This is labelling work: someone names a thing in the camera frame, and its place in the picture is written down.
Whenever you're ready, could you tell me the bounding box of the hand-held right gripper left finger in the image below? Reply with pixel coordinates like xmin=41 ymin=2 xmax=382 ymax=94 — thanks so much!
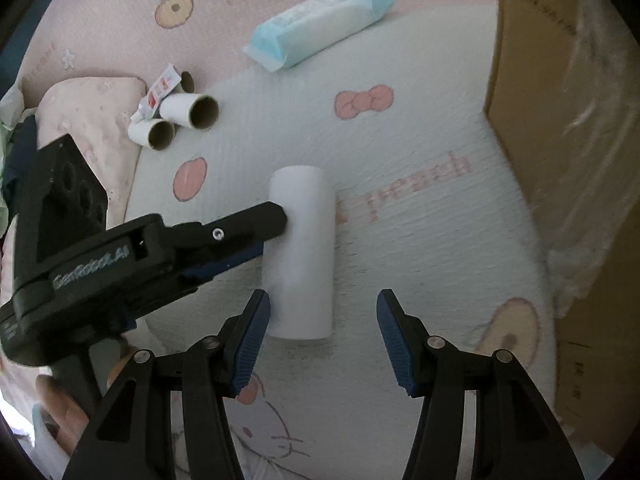
xmin=60 ymin=289 xmax=272 ymax=480

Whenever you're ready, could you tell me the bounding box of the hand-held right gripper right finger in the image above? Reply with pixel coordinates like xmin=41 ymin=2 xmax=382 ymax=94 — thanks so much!
xmin=376 ymin=288 xmax=581 ymax=480

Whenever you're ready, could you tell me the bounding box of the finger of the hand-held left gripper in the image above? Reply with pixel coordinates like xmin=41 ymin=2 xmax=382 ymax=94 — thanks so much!
xmin=175 ymin=241 xmax=265 ymax=292
xmin=150 ymin=201 xmax=290 ymax=275

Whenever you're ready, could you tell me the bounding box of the white cardboard tube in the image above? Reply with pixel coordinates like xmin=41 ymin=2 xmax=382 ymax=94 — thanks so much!
xmin=262 ymin=164 xmax=335 ymax=341

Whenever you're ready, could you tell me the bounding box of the pile of white paper tubes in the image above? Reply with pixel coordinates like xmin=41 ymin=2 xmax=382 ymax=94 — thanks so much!
xmin=127 ymin=70 xmax=221 ymax=152

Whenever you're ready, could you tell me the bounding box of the brown cardboard box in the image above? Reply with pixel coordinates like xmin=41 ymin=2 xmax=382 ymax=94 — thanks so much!
xmin=482 ymin=0 xmax=640 ymax=456

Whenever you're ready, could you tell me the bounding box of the person's left forearm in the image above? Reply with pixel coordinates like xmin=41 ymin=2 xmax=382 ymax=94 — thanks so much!
xmin=20 ymin=410 xmax=76 ymax=480

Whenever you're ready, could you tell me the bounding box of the person's left hand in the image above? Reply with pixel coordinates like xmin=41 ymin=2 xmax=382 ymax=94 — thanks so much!
xmin=34 ymin=347 xmax=133 ymax=455

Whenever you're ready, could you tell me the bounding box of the pink white cartoon bed mat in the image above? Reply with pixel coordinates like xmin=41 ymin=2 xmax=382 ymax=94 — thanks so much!
xmin=15 ymin=0 xmax=561 ymax=480

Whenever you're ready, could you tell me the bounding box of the navy cloth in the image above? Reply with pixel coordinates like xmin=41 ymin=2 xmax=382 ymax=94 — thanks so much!
xmin=2 ymin=115 xmax=41 ymax=196

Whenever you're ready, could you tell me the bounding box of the small red white tube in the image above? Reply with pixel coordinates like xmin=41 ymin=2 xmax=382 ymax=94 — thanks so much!
xmin=131 ymin=63 xmax=182 ymax=122

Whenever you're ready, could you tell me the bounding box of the pink pillow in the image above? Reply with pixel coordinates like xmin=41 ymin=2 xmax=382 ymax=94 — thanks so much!
xmin=20 ymin=76 xmax=146 ymax=231

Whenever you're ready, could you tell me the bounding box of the white green crumpled cloth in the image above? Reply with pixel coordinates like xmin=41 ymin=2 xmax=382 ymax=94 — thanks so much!
xmin=0 ymin=85 xmax=26 ymax=231

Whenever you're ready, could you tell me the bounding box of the light blue wet wipes pack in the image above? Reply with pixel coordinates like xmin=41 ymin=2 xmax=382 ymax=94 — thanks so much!
xmin=243 ymin=0 xmax=398 ymax=72

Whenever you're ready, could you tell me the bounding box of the clear plastic film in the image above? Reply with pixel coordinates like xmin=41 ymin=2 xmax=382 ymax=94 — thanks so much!
xmin=545 ymin=0 xmax=640 ymax=321

